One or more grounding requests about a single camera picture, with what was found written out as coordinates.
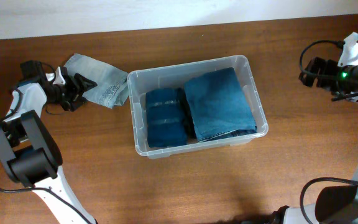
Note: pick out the light grey jeans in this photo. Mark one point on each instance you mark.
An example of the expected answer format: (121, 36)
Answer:
(111, 89)

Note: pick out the black garment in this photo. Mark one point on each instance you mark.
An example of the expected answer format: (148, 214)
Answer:
(188, 121)

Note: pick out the dark teal garment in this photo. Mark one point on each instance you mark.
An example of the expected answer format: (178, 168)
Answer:
(165, 118)

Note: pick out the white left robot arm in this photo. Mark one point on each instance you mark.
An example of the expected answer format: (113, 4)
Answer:
(28, 153)

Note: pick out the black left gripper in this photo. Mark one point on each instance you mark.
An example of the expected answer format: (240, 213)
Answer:
(81, 86)

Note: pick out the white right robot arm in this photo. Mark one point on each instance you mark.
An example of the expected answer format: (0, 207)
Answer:
(330, 199)

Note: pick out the clear plastic storage bin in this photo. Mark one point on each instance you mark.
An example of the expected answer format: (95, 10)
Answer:
(140, 82)

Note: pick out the blue jeans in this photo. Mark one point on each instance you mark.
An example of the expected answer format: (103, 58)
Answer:
(218, 106)

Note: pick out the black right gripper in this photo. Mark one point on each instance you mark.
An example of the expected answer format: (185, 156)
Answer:
(326, 66)

